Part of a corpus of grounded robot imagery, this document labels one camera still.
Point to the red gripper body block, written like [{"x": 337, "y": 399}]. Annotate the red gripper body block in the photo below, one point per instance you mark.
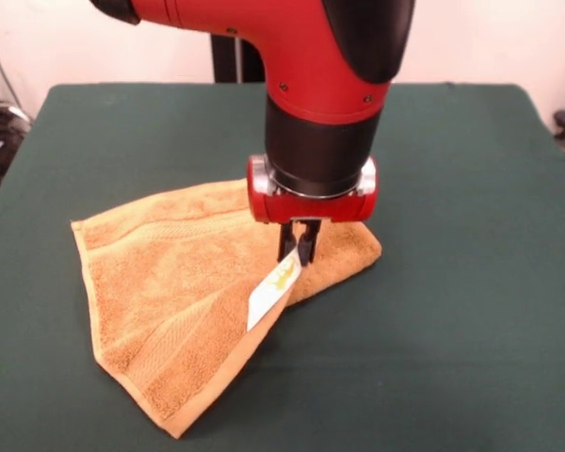
[{"x": 311, "y": 207}]

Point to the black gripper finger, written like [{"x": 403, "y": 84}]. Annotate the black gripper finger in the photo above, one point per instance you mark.
[
  {"x": 307, "y": 242},
  {"x": 286, "y": 240}
]

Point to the tan terry towel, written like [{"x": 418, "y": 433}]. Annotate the tan terry towel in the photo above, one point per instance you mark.
[{"x": 169, "y": 282}]

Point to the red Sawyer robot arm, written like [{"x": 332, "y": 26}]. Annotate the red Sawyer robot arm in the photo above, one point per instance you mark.
[{"x": 311, "y": 70}]

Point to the dark green table cloth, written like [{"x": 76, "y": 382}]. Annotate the dark green table cloth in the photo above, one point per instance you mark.
[{"x": 452, "y": 329}]

